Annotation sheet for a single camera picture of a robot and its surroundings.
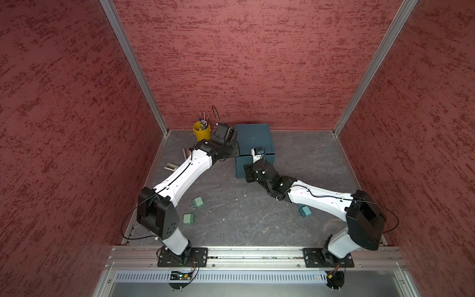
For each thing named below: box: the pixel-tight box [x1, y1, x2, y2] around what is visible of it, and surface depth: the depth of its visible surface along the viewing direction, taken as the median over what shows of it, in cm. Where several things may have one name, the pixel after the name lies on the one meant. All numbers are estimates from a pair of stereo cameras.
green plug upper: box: [191, 196, 205, 208], surface depth 89 cm
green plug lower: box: [183, 212, 195, 225], surface depth 84 cm
